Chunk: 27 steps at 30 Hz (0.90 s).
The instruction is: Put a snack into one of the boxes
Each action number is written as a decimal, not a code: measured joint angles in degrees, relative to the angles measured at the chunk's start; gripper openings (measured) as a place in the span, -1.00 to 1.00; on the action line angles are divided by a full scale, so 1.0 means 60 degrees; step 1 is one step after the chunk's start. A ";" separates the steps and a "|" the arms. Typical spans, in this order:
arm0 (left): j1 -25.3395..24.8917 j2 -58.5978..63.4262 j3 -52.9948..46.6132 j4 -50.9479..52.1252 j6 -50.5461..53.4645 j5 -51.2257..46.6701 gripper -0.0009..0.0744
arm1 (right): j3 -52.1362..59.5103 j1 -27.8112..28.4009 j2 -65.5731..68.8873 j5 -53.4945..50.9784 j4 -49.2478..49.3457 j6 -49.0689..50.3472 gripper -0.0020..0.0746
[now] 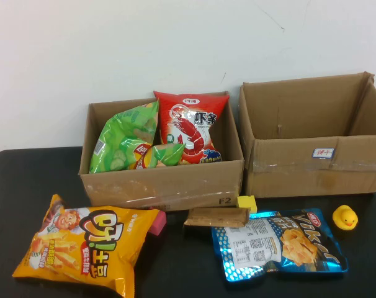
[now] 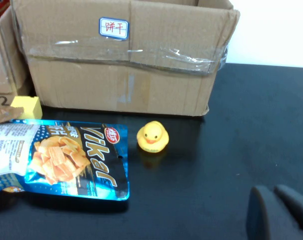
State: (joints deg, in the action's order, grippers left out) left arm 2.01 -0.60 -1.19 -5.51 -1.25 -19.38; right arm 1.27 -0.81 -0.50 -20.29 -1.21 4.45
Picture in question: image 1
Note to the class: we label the small green chips bag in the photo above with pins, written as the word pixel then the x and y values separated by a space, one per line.
pixel 166 153

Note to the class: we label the blue Vikar snack bag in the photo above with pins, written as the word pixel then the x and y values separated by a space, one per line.
pixel 278 242

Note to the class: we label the yellow potato sticks bag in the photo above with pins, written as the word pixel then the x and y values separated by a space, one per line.
pixel 92 242

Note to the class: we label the large green chips bag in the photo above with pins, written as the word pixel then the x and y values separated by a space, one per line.
pixel 123 133

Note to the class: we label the brown biscuit packet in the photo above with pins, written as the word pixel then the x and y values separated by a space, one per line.
pixel 216 216

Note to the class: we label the pink foam cube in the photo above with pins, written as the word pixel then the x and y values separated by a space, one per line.
pixel 159 223

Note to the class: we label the cardboard box with label sticker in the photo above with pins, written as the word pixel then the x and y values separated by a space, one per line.
pixel 299 177

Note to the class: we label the yellow foam cube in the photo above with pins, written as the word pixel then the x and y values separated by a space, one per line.
pixel 246 203

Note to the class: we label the yellow rubber duck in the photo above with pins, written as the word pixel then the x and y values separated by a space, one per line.
pixel 344 217

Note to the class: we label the cardboard box with F2 print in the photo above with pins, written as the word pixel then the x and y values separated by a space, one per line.
pixel 163 186

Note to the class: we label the red shrimp strips bag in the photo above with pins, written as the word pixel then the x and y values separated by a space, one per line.
pixel 188 124

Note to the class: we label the white blue-edged label sticker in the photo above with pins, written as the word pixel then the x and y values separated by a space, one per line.
pixel 323 152

